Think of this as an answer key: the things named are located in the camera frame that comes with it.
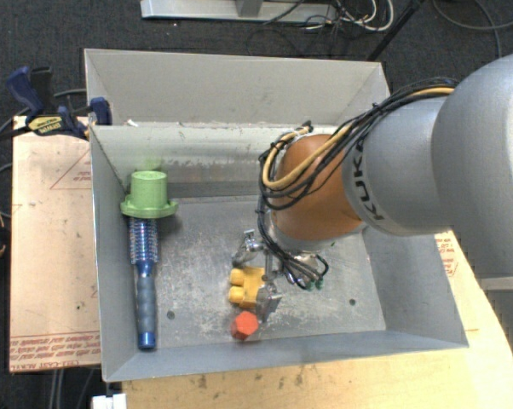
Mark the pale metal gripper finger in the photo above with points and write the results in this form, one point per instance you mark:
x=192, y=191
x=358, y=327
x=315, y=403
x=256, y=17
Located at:
x=268, y=301
x=247, y=249

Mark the yellow toy building block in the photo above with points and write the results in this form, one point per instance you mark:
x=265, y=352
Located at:
x=250, y=286

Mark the orange hexagonal block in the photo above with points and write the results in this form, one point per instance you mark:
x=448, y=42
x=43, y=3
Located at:
x=244, y=325

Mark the grey metal bin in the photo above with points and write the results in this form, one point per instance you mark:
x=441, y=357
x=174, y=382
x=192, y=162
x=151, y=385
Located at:
x=205, y=245

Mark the blue round hairbrush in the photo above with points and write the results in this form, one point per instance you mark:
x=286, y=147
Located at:
x=146, y=288

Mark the green plastic flanged cup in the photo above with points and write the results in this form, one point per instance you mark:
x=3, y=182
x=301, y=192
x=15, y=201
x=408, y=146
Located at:
x=149, y=194

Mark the brown cardboard board red print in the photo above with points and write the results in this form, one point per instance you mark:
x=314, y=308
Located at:
x=52, y=249

